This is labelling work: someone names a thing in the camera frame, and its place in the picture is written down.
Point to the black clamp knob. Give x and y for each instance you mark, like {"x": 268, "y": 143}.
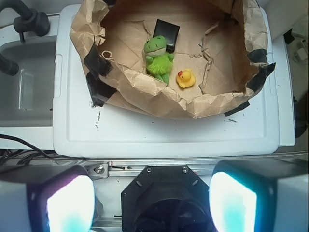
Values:
{"x": 29, "y": 19}

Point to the clear plastic bin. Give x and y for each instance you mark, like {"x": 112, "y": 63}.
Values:
{"x": 26, "y": 99}

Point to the black tape patch in bag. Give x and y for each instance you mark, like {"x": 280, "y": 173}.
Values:
{"x": 169, "y": 31}

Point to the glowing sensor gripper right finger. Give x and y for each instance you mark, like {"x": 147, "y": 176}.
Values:
{"x": 266, "y": 195}

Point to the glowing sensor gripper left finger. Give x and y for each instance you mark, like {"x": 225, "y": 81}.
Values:
{"x": 44, "y": 198}

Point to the yellow rubber duck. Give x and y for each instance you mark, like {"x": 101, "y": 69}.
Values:
{"x": 185, "y": 78}

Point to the white plastic bin lid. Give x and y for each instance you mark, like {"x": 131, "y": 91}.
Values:
{"x": 80, "y": 129}

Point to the black octagonal mounting plate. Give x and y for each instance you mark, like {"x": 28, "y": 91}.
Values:
{"x": 166, "y": 199}

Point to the crumpled brown paper bag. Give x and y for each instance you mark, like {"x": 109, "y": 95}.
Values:
{"x": 174, "y": 59}

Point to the green plush frog toy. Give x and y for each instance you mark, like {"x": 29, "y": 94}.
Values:
{"x": 159, "y": 62}

